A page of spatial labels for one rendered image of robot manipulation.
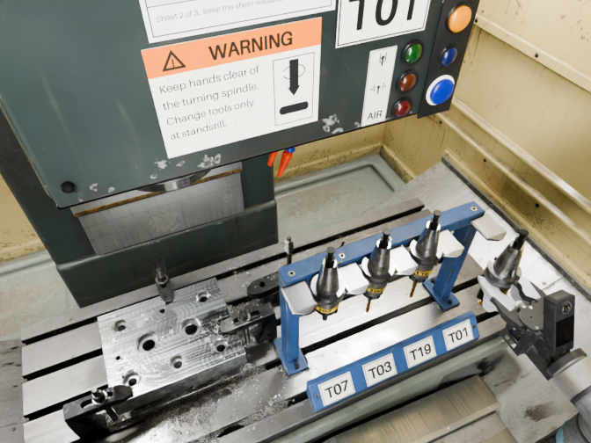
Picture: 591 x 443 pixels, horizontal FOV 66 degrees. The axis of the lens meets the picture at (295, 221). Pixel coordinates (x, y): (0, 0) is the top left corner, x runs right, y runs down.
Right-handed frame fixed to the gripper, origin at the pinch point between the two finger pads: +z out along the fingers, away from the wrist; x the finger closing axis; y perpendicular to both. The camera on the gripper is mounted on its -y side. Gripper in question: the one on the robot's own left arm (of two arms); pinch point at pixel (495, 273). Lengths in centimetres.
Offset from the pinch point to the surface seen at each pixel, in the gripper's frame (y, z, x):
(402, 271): -1.6, 7.0, -17.8
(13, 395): 57, 46, -109
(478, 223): -1.8, 11.1, 4.2
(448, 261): 15.5, 14.6, 4.4
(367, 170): 63, 98, 37
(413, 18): -54, 3, -31
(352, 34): -54, 3, -38
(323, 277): -6.3, 8.8, -34.4
